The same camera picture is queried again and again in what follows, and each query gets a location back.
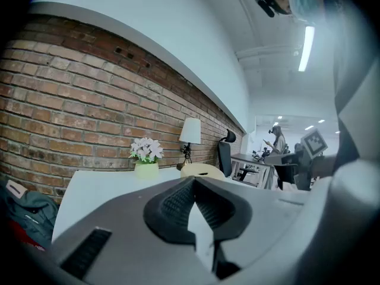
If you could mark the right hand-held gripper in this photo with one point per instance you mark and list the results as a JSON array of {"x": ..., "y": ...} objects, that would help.
[{"x": 311, "y": 144}]

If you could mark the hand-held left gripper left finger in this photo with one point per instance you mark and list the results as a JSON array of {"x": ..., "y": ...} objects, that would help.
[{"x": 170, "y": 211}]

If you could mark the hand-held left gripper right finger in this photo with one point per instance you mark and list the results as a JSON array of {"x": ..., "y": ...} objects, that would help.
[{"x": 222, "y": 215}]

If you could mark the round wooden lid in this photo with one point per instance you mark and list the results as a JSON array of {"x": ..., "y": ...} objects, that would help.
[{"x": 207, "y": 168}]

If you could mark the person's right forearm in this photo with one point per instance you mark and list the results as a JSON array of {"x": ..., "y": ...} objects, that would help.
[{"x": 325, "y": 165}]

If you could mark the black office chair with armrests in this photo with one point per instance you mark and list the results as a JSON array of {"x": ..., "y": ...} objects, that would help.
[{"x": 285, "y": 172}]

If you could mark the black office chair with headrest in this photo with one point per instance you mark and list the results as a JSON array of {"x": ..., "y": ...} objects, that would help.
[{"x": 224, "y": 156}]

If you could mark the pink flower plant in pot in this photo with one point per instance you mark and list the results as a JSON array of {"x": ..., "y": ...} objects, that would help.
[{"x": 147, "y": 150}]

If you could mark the white shade table lamp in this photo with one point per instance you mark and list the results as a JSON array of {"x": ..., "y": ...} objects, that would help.
[{"x": 190, "y": 131}]

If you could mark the long ceiling light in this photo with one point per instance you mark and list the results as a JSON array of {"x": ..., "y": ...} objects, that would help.
[{"x": 307, "y": 47}]

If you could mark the red bag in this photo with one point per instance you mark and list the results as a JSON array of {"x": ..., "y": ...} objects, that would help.
[{"x": 17, "y": 230}]

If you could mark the light blue face mask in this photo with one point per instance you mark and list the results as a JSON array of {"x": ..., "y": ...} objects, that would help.
[{"x": 304, "y": 0}]

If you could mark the black head-mounted camera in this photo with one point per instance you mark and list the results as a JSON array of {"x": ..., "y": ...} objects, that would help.
[{"x": 265, "y": 6}]

